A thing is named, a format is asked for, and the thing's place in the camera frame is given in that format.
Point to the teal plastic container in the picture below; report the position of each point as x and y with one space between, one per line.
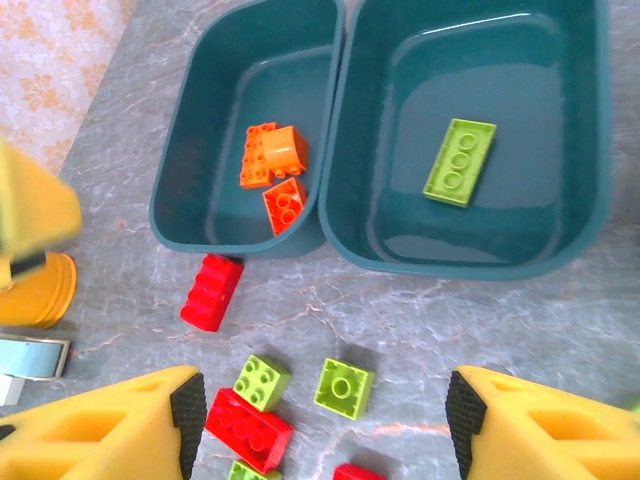
525 125
200 210

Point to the small white box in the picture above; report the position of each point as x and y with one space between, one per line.
7 390

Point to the green long lego brick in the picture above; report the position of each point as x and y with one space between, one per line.
460 162

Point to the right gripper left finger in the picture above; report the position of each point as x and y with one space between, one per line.
100 435

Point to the orange medium lego brick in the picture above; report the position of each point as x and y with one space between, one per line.
285 205

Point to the red long lego brick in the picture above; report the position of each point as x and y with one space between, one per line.
210 295
245 430
357 474

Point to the orange small lego brick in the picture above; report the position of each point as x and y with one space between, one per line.
282 147

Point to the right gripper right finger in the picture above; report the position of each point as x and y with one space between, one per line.
550 435

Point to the orange long lego brick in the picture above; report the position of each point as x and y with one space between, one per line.
251 167

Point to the yellow pen cup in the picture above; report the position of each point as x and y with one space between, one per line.
45 295

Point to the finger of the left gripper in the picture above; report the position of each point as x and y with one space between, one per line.
35 205

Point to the green small lego brick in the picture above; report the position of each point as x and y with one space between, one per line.
245 474
260 382
344 390

